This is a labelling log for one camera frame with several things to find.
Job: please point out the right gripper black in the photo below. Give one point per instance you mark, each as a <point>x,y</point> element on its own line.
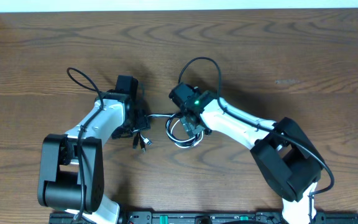
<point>191,130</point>

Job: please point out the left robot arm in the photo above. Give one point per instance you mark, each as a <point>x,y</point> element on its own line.
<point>71,175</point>

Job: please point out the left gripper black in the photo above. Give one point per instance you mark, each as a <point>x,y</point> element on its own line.
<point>143,123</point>

